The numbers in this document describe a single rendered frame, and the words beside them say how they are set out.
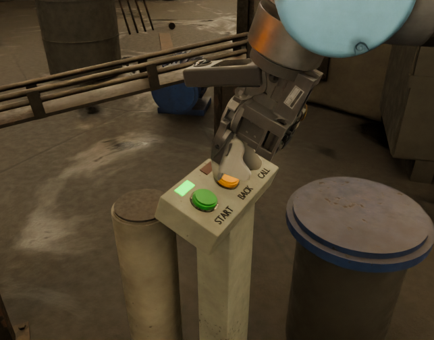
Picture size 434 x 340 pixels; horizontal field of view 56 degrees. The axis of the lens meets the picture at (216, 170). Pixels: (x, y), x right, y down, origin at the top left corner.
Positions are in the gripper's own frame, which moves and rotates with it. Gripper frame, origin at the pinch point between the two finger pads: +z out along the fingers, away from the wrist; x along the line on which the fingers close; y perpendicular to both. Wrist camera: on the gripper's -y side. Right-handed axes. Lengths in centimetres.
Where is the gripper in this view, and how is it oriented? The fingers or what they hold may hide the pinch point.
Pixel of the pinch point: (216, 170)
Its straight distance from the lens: 59.8
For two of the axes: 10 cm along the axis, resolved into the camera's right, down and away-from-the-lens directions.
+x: 5.0, -4.4, 7.5
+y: 8.2, 5.3, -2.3
